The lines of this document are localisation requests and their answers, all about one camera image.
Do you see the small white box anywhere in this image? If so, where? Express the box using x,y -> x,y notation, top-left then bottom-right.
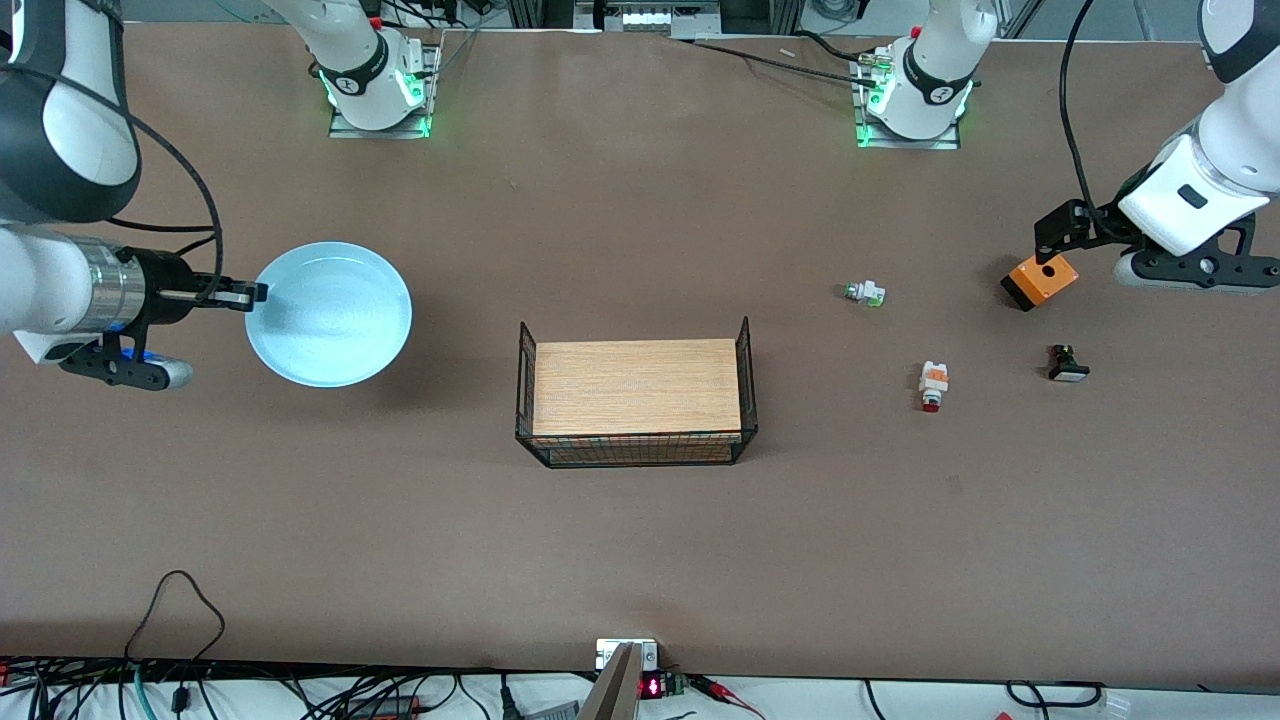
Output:
596,639 -> 659,672

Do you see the light blue round plate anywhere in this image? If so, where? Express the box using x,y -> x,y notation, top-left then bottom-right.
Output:
245,241 -> 413,388

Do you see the black wire rack wooden top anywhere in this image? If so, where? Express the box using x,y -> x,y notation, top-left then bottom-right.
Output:
514,316 -> 759,469

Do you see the grey metal bar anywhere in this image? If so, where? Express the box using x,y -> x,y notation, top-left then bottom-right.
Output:
578,643 -> 642,720

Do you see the black looped thin cable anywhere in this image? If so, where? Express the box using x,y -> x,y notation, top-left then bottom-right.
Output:
125,570 -> 226,666

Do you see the orange button enclosure box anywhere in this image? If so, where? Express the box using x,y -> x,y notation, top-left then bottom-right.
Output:
1000,253 -> 1081,313

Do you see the black cable across table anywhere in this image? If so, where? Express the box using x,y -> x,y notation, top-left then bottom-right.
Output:
670,38 -> 881,86

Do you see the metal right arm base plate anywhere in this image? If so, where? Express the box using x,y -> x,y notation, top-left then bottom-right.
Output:
328,40 -> 444,140

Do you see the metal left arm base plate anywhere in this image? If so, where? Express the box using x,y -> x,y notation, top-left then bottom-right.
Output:
853,45 -> 963,151

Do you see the black cable loop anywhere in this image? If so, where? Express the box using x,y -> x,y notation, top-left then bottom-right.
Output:
1005,680 -> 1107,707

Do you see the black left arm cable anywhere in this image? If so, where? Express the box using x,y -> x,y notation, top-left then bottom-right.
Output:
1058,0 -> 1133,243

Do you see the black power adapter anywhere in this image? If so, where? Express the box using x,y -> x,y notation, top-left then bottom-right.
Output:
340,695 -> 423,720

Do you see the red alligator clip lead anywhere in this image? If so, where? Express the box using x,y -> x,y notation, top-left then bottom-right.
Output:
688,674 -> 767,720

